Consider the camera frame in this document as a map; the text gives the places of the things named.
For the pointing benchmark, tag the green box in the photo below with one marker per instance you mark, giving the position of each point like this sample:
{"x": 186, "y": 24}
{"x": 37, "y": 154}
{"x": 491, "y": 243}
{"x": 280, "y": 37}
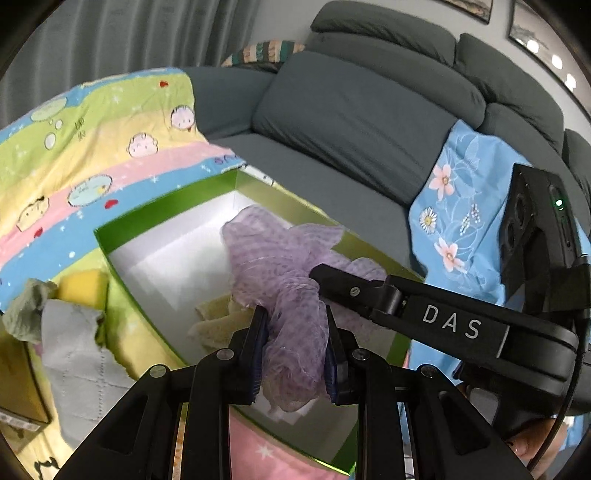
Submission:
{"x": 161, "y": 277}

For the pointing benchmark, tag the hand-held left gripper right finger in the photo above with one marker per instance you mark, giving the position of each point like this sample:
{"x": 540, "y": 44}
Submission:
{"x": 330, "y": 369}

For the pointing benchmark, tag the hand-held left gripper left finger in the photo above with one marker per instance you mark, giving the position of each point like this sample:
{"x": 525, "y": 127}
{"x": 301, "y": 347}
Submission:
{"x": 258, "y": 355}

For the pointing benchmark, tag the sage green fluffy cloth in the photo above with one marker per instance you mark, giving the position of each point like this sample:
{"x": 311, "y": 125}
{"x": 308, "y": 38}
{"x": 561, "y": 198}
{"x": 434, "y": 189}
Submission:
{"x": 25, "y": 314}

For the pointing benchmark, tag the grey knit cloth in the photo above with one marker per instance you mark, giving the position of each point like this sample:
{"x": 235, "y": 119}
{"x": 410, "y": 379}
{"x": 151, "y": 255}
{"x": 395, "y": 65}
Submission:
{"x": 74, "y": 369}

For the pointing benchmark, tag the dark grey sofa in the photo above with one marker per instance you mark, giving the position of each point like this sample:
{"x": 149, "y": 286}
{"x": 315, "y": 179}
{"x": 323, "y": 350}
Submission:
{"x": 346, "y": 115}

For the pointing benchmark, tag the cartoon printed striped blanket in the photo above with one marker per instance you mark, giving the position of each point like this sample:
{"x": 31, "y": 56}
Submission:
{"x": 92, "y": 152}

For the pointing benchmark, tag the cream fluffy cloth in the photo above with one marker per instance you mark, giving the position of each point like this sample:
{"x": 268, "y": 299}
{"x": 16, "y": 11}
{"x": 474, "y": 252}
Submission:
{"x": 217, "y": 327}

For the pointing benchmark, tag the grey curtain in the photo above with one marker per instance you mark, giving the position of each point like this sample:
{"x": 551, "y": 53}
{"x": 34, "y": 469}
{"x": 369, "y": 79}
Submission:
{"x": 115, "y": 37}

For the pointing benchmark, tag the person's right hand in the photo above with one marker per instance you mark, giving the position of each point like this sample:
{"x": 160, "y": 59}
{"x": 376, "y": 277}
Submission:
{"x": 531, "y": 445}

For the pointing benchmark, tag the purple mesh cloth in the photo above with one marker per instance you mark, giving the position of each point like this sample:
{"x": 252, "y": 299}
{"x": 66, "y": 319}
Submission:
{"x": 277, "y": 258}

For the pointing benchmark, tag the blue floral cloth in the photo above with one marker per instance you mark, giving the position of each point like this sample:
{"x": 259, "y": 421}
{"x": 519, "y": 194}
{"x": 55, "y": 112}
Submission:
{"x": 461, "y": 207}

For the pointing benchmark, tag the striped pillow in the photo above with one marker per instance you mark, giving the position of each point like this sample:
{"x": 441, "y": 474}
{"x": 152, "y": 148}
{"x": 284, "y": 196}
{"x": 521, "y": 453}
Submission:
{"x": 263, "y": 50}

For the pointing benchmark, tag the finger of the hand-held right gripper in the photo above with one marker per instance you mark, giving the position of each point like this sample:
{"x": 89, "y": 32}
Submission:
{"x": 351, "y": 288}

